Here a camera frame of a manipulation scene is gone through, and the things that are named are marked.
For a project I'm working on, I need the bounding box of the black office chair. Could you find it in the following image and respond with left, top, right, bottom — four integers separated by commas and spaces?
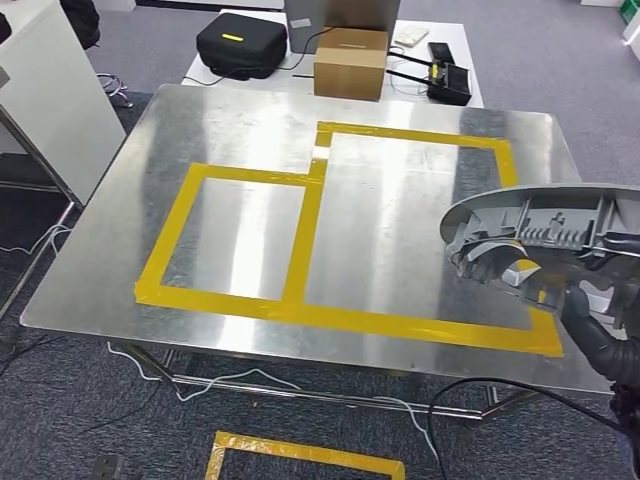
60, 0, 134, 111

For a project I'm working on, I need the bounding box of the grey monitor back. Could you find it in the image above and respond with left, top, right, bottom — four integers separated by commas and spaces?
283, 0, 331, 56

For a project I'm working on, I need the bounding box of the stainless steel workbench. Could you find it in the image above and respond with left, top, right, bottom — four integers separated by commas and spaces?
20, 82, 618, 425

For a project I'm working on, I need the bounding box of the long white floor cable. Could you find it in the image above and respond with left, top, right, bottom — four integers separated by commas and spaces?
106, 339, 442, 465

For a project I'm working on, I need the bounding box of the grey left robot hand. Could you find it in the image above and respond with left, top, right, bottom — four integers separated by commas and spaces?
91, 453, 126, 480

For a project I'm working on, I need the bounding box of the grey plastic wheel hubcap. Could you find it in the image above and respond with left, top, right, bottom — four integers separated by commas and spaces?
439, 183, 640, 333

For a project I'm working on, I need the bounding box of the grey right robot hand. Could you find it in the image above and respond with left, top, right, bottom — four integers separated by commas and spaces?
452, 239, 621, 319

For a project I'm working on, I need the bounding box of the black floor cable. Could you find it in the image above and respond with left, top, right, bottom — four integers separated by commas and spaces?
0, 334, 164, 437

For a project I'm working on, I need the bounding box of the black router with antennas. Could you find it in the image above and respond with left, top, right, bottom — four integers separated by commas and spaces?
389, 49, 473, 107

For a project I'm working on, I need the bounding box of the black carry case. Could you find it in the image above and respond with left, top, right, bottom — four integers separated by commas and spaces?
195, 11, 288, 82

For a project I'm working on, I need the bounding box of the white display plinth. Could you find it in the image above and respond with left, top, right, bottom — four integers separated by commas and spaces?
620, 0, 640, 64

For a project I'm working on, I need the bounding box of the white table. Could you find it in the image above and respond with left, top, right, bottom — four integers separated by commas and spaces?
180, 9, 485, 111

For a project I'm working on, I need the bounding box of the stainless steel table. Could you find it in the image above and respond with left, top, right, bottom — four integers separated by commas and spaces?
0, 66, 86, 323

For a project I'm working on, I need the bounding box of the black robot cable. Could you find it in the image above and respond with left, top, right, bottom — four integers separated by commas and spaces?
427, 377, 626, 480

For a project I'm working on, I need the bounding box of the black phone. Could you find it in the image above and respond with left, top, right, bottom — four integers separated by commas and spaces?
427, 41, 456, 66

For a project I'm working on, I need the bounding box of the yellow tape double rectangle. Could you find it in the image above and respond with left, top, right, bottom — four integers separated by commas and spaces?
134, 120, 565, 359

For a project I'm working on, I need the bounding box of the large cardboard box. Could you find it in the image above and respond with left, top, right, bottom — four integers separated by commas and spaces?
325, 0, 402, 33

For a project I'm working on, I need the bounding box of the yellow floor tape square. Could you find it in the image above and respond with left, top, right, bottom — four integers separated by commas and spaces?
204, 430, 407, 480

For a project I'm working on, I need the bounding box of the white cabinet panel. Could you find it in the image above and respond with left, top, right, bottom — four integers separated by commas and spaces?
0, 0, 127, 208

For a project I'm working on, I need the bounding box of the white keypad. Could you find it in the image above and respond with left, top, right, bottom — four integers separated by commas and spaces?
392, 25, 430, 49

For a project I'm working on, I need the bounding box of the small cardboard box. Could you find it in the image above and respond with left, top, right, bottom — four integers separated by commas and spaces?
313, 26, 389, 103

